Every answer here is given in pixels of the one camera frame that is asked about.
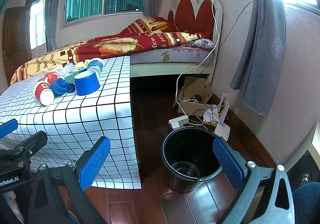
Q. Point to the black plastic trash bucket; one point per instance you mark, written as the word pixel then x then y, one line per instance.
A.
pixel 188 156

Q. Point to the red white paper cup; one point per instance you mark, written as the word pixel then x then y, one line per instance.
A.
pixel 43 93

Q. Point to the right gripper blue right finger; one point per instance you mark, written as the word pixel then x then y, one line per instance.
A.
pixel 276 203

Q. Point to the white power strip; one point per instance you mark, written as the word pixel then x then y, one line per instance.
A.
pixel 179 122

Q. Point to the white grid tablecloth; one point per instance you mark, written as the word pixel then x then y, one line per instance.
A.
pixel 74 123

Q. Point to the yellow cloth bundle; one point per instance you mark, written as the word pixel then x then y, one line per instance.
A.
pixel 82 64

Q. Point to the brown wooden door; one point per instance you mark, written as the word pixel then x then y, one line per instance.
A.
pixel 15 43

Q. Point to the green white carton box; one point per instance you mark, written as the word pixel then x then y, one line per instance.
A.
pixel 70 78

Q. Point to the clear plastic bag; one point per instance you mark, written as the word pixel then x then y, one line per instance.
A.
pixel 61 71

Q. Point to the bed with red headboard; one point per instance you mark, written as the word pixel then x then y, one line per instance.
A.
pixel 193 52

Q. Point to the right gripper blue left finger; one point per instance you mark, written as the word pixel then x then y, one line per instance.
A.
pixel 46 204

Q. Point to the white wifi router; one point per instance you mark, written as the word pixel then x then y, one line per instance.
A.
pixel 221 128

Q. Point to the blue white paper cup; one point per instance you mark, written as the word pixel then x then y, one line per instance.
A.
pixel 95 65

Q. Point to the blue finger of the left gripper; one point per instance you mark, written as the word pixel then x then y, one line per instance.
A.
pixel 8 127
pixel 28 147

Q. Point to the blue cloth rag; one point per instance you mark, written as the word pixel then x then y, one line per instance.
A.
pixel 60 87

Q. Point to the red plastic bag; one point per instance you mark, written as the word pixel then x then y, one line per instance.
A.
pixel 49 78

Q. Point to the red yellow patterned blanket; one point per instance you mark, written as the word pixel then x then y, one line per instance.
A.
pixel 144 34

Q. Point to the cardboard box on floor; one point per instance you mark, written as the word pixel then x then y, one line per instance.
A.
pixel 194 96

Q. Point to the large blue paper cup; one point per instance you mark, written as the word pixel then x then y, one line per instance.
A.
pixel 86 83

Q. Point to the grey window curtain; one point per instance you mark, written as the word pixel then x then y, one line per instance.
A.
pixel 50 16

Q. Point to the grey curtain right wall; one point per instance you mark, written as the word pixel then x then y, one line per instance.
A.
pixel 258 71

